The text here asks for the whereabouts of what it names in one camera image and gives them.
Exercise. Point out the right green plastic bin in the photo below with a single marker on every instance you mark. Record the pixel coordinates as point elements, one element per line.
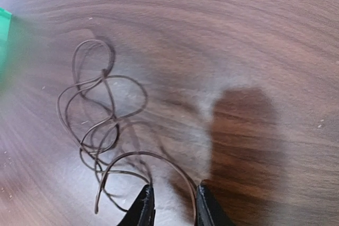
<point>5,23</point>

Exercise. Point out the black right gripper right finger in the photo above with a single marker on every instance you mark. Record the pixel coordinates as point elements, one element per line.
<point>209,211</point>

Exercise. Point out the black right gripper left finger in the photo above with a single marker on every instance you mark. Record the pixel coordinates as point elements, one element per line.
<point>142,211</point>

